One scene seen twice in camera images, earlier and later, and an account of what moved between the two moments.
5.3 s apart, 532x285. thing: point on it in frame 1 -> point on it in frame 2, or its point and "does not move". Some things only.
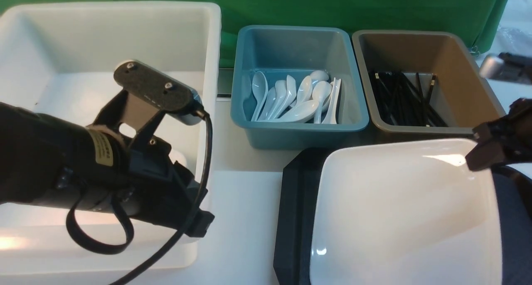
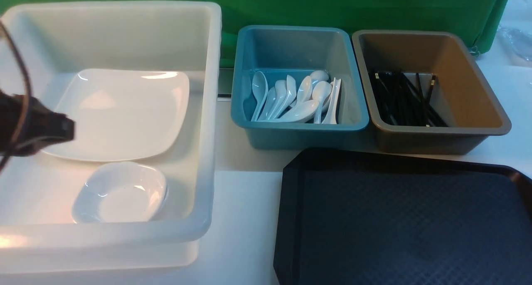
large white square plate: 404,212 -> 122,114
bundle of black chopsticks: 401,101 does not move
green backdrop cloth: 479,11 does not move
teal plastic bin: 296,87 does not move
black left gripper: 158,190 -> 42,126
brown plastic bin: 424,82 does not move
